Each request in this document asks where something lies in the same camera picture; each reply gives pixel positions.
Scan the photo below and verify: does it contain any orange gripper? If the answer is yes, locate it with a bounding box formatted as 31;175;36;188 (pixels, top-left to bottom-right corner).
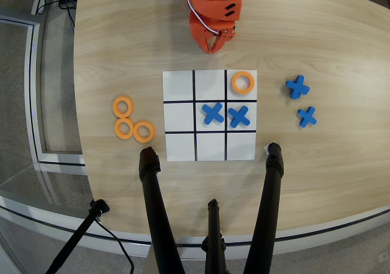
190;10;237;55

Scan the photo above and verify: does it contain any orange foam ring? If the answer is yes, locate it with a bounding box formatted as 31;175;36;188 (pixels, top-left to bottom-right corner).
133;121;155;143
114;118;135;140
231;71;255;94
112;96;134;119

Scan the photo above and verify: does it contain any blue foam cross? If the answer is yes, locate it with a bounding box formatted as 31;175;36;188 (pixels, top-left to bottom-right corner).
227;105;252;128
297;106;317;128
285;74;311;100
201;102;225;125

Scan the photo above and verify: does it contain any white tic-tac-toe grid sheet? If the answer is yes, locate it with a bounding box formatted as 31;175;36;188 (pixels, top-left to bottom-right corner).
162;69;258;162

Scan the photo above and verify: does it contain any short black tripod leg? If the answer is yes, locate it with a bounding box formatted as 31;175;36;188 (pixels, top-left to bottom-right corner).
200;198;228;274

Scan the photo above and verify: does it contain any black stand pole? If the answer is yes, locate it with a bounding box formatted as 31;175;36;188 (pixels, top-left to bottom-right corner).
45;199;110;274

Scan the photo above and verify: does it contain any robot servo cable bundle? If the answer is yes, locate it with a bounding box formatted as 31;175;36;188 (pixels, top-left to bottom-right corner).
186;0;232;36

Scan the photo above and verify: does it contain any gray metal floor frame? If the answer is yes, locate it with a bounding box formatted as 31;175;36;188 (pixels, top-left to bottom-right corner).
0;7;86;167

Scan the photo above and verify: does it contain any black stand cable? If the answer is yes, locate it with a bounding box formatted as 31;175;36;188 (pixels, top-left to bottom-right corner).
94;219;135;274

